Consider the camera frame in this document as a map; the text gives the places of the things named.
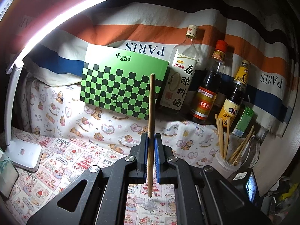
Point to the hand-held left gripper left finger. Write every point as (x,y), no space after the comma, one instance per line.
(144,164)

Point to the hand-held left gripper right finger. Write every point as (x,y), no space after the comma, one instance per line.
(157,166)

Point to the translucent plastic cup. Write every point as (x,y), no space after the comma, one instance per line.
(220,166)

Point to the single tapered bamboo chopstick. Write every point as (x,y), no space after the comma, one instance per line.
(151,121)

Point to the bunch of bamboo chopsticks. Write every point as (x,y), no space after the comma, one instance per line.
(226,140)

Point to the crumpled plastic bag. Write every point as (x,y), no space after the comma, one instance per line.
(290,189)

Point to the green drink carton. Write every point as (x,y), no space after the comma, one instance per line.
(243,124)

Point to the dark sauce bottle yellow label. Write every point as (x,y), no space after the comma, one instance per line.
(230,112)

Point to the dark sauce bottle red cap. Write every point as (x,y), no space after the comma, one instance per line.
(206,103)

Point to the green checkered box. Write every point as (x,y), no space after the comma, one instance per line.
(117,86)

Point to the white bear heart printed cloth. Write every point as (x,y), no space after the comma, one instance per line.
(70,121)

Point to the clear cooking wine bottle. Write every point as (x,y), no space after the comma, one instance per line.
(180,84)

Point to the white LED desk lamp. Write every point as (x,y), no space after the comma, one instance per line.
(25,154)

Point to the orange blue striped cloth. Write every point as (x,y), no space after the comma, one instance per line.
(140,30)

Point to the pale green patterned box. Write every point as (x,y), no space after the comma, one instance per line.
(7,175)

